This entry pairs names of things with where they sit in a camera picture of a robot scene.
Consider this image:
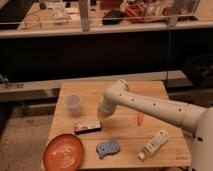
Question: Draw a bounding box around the black whiteboard eraser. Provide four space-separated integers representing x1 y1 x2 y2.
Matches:
74 121 102 135

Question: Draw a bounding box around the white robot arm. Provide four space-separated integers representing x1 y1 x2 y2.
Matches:
97 79 213 171

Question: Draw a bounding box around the translucent plastic cup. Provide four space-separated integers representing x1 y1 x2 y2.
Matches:
64 94 81 116

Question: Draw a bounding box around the blue sponge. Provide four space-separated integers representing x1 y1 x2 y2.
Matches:
96 139 120 159

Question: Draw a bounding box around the orange carrot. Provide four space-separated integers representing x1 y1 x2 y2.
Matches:
137 112 145 127

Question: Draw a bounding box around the orange plate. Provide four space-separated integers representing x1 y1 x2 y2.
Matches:
43 134 84 171

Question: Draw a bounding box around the white plastic bottle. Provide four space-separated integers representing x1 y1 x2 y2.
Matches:
138 130 169 161

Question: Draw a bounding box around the black bag on shelf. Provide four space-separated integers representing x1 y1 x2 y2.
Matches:
102 10 124 25

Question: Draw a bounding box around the red orange item on shelf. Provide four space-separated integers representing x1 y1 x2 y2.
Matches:
125 4 145 23

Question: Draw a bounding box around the clear plastic bottle on shelf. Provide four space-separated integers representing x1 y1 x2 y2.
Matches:
51 2 68 20

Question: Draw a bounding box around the metal post left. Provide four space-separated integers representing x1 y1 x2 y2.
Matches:
79 0 90 31

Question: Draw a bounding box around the metal post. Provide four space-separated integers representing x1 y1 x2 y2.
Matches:
167 0 182 28
79 0 90 31

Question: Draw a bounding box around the metal post right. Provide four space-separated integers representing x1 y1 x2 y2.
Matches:
167 0 182 28

